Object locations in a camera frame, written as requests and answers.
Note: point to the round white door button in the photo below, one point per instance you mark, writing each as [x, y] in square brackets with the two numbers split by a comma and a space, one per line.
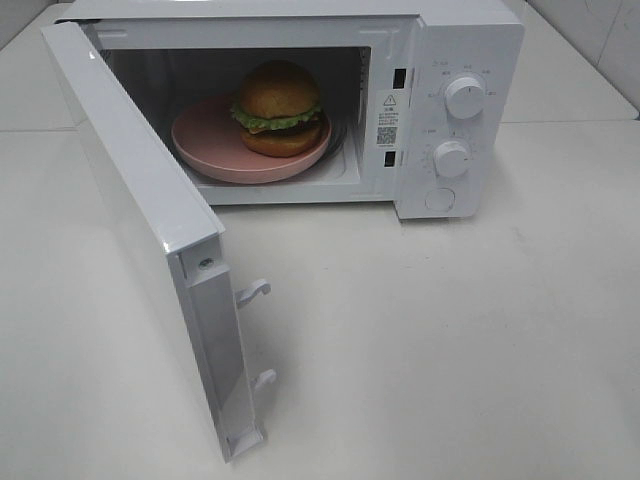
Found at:
[440, 200]

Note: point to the white microwave door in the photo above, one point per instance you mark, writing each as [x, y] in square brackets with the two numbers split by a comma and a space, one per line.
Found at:
[171, 236]

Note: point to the burger with lettuce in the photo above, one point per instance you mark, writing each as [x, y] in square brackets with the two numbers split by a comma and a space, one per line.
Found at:
[278, 105]

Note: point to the pink round plate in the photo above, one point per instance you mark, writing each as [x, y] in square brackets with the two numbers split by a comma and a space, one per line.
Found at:
[209, 140]

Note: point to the glass microwave turntable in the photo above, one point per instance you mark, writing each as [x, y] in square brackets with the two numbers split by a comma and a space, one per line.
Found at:
[339, 130]

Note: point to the lower white timer knob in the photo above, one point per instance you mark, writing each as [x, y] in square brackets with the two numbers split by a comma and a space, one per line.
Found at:
[452, 158]

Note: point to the white microwave oven body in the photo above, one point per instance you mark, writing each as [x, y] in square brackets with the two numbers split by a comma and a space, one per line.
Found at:
[383, 64]

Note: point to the upper white power knob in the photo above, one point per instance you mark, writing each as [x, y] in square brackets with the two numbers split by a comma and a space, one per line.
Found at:
[465, 96]

